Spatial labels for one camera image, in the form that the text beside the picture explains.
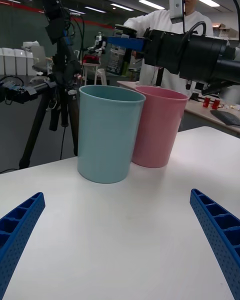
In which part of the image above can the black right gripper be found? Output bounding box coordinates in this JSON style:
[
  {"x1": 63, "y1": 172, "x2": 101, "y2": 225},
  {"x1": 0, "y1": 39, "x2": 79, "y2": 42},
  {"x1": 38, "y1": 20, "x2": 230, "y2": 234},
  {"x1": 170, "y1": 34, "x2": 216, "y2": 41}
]
[{"x1": 107, "y1": 28, "x2": 184, "y2": 75}]

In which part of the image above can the black camera tripod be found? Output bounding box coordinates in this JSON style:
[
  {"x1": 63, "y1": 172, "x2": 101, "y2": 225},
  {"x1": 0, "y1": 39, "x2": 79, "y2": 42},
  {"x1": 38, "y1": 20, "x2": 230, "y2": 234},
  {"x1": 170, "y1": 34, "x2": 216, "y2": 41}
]
[{"x1": 18, "y1": 36, "x2": 83, "y2": 171}]

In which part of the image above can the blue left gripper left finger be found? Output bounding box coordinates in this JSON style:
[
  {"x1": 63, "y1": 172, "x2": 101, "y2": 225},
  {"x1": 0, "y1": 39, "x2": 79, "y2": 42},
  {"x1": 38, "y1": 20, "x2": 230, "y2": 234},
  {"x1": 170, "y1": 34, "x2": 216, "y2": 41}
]
[{"x1": 0, "y1": 191, "x2": 46, "y2": 298}]

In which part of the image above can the black camera on tripod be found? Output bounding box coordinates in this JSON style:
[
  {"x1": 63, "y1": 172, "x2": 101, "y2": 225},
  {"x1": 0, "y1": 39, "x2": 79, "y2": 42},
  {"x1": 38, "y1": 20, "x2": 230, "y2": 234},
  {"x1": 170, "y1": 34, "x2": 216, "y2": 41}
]
[{"x1": 39, "y1": 0, "x2": 71, "y2": 46}]

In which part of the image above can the pink plastic bin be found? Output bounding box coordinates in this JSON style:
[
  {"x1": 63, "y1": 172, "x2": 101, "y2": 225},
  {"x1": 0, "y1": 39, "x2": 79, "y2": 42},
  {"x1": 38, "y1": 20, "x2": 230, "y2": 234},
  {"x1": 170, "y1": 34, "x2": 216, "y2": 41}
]
[{"x1": 131, "y1": 85, "x2": 189, "y2": 169}]

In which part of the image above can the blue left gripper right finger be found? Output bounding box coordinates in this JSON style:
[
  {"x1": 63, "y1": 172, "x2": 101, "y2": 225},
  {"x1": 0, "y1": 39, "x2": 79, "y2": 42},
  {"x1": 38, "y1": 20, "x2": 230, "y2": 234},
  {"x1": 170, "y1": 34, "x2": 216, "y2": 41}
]
[{"x1": 189, "y1": 188, "x2": 240, "y2": 300}]

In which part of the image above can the white office chair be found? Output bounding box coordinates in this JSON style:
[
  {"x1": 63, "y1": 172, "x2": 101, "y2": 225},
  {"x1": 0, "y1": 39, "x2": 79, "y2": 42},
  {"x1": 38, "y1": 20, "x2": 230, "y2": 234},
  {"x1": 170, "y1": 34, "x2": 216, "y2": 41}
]
[{"x1": 30, "y1": 45, "x2": 54, "y2": 77}]

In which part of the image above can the small white humanoid robot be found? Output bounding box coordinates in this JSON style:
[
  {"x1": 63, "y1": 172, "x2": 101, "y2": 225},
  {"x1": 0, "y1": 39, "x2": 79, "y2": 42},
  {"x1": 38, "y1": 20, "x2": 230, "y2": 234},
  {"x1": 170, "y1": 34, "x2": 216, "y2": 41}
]
[{"x1": 86, "y1": 31, "x2": 109, "y2": 56}]

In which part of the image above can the person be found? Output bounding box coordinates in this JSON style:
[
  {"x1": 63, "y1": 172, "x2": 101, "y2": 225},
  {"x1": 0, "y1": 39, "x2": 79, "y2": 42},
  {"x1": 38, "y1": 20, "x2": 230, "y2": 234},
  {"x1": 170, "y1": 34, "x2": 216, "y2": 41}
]
[{"x1": 123, "y1": 0, "x2": 215, "y2": 98}]

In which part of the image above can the black and blue side device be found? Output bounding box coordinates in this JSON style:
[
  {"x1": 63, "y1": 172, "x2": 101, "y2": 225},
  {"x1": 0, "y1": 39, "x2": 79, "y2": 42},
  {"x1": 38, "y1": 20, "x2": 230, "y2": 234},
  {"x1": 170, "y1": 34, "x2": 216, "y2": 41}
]
[{"x1": 0, "y1": 76, "x2": 57, "y2": 106}]

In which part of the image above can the pale blue plastic bin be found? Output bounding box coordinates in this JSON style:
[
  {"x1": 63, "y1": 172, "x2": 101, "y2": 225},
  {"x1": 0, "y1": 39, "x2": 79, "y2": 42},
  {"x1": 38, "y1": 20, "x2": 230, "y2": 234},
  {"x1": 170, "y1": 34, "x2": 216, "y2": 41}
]
[{"x1": 76, "y1": 84, "x2": 147, "y2": 184}]

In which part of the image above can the white stool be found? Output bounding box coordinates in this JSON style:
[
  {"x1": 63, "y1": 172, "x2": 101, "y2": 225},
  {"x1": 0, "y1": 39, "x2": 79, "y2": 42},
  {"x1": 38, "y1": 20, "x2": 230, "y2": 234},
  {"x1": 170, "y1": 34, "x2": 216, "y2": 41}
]
[{"x1": 81, "y1": 62, "x2": 108, "y2": 86}]

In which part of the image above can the black keyboard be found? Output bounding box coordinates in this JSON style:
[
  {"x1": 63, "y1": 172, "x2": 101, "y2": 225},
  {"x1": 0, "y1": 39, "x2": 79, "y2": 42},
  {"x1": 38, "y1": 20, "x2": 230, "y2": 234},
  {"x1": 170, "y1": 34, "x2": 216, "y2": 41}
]
[{"x1": 209, "y1": 109, "x2": 240, "y2": 127}]

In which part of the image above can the long ceiling lamp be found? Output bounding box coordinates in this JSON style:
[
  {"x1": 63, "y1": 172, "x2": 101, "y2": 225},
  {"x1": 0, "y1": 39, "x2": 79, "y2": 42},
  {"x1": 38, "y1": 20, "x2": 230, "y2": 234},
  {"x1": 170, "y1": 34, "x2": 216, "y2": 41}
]
[
  {"x1": 197, "y1": 0, "x2": 221, "y2": 8},
  {"x1": 84, "y1": 6, "x2": 107, "y2": 14},
  {"x1": 109, "y1": 3, "x2": 135, "y2": 12},
  {"x1": 138, "y1": 0, "x2": 166, "y2": 11}
]

